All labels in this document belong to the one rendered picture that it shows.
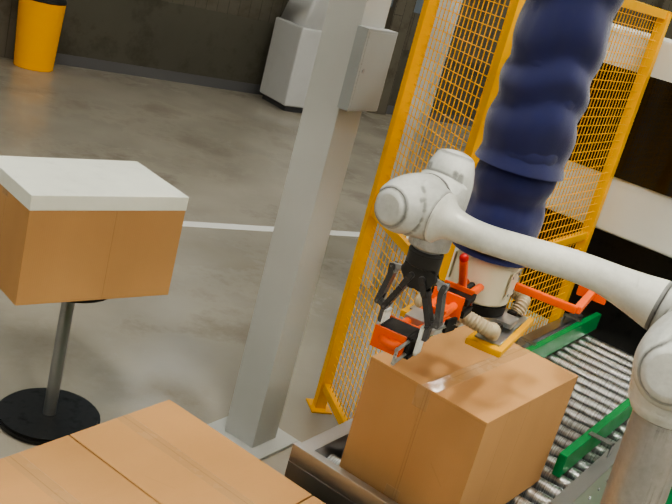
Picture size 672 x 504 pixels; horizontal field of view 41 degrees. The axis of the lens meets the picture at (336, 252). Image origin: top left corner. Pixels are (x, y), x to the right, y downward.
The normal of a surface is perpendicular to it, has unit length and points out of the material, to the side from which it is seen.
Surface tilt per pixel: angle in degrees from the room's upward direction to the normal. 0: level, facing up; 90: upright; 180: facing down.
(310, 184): 90
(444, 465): 90
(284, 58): 90
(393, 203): 90
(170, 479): 0
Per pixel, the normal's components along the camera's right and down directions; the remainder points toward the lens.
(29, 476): 0.25, -0.92
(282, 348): 0.78, 0.38
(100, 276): 0.62, 0.40
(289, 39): -0.81, -0.01
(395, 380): -0.62, 0.11
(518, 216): 0.25, 0.10
